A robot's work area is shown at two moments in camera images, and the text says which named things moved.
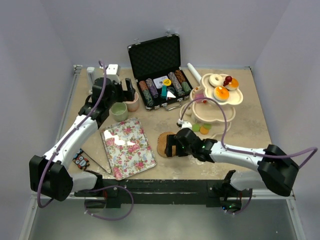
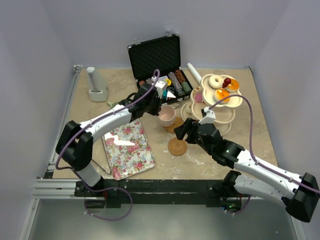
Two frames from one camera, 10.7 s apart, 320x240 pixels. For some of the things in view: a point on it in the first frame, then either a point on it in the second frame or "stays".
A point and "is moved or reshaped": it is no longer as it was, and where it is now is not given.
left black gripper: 125,95 -> 155,112
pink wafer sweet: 199,95 stays
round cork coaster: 162,143 is moved or reshaped
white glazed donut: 214,83 stays
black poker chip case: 155,65 stays
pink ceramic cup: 133,106 is moved or reshaped
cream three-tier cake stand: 209,110 stays
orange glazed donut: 233,85 stays
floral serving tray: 128,150 stays
